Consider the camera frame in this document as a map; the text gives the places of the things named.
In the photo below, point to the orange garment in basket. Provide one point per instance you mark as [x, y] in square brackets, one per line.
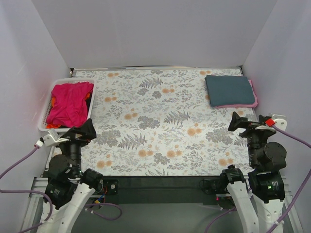
[52, 126]

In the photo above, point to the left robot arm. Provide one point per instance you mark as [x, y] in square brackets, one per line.
[68, 188]

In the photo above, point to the magenta t-shirt in basket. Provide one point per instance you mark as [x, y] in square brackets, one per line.
[71, 105]

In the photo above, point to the folded pink t-shirt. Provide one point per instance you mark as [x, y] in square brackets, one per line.
[253, 105]

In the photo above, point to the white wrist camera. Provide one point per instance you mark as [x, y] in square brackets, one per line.
[50, 139]
[280, 121]

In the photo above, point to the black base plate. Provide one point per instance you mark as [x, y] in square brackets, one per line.
[163, 189]

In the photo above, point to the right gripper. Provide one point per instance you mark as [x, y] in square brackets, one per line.
[250, 131]

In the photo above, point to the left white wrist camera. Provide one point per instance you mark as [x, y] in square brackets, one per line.
[50, 139]

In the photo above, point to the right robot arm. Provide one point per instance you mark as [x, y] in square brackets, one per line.
[259, 198]

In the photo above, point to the blue-grey t-shirt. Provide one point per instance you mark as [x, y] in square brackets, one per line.
[225, 90]

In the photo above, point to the floral table mat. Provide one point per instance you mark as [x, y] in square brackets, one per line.
[160, 122]

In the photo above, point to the white plastic basket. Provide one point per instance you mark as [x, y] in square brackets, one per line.
[48, 102]

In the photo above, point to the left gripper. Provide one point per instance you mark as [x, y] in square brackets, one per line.
[73, 139]

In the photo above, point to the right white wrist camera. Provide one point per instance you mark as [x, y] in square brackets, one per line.
[280, 121]

